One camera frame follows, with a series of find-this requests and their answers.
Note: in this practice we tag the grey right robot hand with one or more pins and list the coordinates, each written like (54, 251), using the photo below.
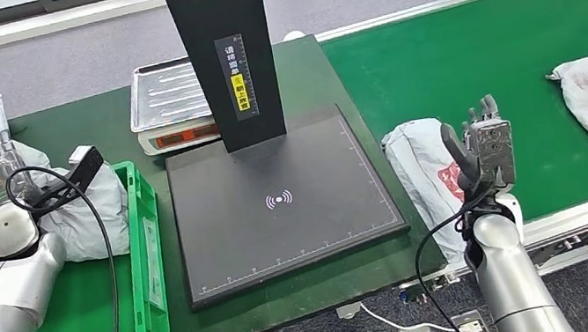
(461, 161)

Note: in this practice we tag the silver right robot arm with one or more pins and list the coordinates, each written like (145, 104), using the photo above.
(513, 283)

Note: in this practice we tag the green conveyor belt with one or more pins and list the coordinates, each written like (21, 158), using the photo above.
(456, 32)

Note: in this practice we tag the black inbound scanner machine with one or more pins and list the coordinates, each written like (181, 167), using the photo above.
(224, 22)

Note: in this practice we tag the weighing scale with steel tray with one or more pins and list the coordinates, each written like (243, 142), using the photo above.
(165, 96)

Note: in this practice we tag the small white round object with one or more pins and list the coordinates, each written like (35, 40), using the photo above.
(294, 35)

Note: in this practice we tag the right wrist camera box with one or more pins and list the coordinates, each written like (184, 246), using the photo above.
(495, 150)

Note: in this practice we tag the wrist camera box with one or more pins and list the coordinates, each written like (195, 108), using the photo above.
(82, 168)
(495, 150)

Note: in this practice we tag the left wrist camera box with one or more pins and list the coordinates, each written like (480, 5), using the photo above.
(82, 168)

